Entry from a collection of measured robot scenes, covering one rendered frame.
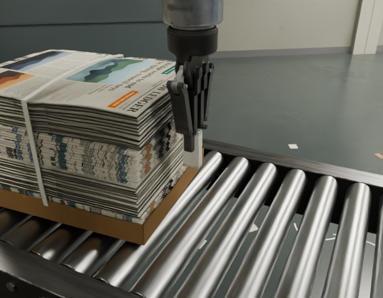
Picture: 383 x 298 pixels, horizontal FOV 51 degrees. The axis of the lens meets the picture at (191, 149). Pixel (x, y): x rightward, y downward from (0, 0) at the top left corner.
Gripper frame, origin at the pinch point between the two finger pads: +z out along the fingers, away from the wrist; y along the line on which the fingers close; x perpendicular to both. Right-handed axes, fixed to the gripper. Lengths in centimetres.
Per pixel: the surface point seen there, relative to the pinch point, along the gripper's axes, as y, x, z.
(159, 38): -343, -203, 67
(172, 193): 1.4, -3.2, 9.2
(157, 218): 7.8, -2.8, 10.4
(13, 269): 25.1, -18.2, 13.0
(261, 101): -266, -59, 93
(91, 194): 13.5, -11.3, 4.6
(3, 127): 14.3, -26.9, -4.5
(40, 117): 13.2, -19.6, -7.2
